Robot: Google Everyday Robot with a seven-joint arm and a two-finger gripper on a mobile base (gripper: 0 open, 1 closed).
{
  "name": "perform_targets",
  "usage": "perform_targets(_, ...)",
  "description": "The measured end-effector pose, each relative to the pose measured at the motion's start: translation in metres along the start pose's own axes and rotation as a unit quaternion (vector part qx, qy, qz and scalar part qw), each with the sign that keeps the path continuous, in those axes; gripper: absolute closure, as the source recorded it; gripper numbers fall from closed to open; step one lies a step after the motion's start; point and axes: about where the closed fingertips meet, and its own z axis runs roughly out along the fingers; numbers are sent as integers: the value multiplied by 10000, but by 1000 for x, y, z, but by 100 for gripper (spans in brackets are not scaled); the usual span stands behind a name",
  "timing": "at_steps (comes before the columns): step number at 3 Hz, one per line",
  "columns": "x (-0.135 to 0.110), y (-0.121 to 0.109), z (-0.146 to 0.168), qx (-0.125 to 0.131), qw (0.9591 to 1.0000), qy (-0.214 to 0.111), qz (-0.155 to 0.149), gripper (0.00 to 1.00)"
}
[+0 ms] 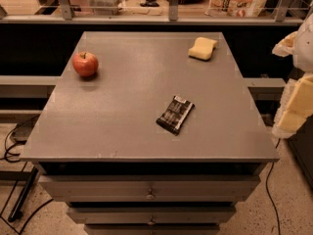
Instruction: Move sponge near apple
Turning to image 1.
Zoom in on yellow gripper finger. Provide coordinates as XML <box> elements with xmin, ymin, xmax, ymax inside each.
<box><xmin>272</xmin><ymin>31</ymin><xmax>297</xmax><ymax>57</ymax></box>
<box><xmin>272</xmin><ymin>74</ymin><xmax>313</xmax><ymax>139</ymax></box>

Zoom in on yellow sponge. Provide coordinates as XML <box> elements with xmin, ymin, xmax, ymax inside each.
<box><xmin>188</xmin><ymin>37</ymin><xmax>217</xmax><ymax>61</ymax></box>

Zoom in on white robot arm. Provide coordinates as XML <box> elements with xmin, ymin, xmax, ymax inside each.
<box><xmin>272</xmin><ymin>15</ymin><xmax>313</xmax><ymax>139</ymax></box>

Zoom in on red apple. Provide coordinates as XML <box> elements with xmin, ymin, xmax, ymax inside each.
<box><xmin>71</xmin><ymin>52</ymin><xmax>99</xmax><ymax>77</ymax></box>

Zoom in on colourful printed bag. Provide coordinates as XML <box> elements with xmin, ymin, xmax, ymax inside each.
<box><xmin>205</xmin><ymin>0</ymin><xmax>267</xmax><ymax>18</ymax></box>

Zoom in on black snack wrapper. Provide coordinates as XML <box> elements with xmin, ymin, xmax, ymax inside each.
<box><xmin>156</xmin><ymin>95</ymin><xmax>195</xmax><ymax>136</ymax></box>

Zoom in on clear plastic box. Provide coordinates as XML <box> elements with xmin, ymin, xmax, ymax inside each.
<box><xmin>87</xmin><ymin>0</ymin><xmax>125</xmax><ymax>17</ymax></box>

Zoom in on grey drawer cabinet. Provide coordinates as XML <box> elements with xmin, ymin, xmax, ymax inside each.
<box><xmin>22</xmin><ymin>32</ymin><xmax>278</xmax><ymax>235</ymax></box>

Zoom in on top drawer with knob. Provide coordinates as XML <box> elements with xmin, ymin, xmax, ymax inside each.
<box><xmin>39</xmin><ymin>175</ymin><xmax>260</xmax><ymax>203</ymax></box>

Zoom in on drawer with knob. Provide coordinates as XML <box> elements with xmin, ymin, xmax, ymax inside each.
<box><xmin>39</xmin><ymin>175</ymin><xmax>260</xmax><ymax>203</ymax></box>
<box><xmin>67</xmin><ymin>207</ymin><xmax>236</xmax><ymax>225</ymax></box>

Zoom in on black metal stand leg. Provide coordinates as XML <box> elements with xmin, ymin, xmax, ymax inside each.
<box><xmin>8</xmin><ymin>167</ymin><xmax>38</xmax><ymax>222</ymax></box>

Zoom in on black cable on right floor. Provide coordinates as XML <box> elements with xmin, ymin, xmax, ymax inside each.
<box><xmin>264</xmin><ymin>137</ymin><xmax>282</xmax><ymax>235</ymax></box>

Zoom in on metal railing frame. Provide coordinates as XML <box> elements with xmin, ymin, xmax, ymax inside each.
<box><xmin>0</xmin><ymin>0</ymin><xmax>313</xmax><ymax>26</ymax></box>

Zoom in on black cables on left floor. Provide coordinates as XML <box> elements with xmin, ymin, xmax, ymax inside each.
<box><xmin>0</xmin><ymin>115</ymin><xmax>55</xmax><ymax>235</ymax></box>

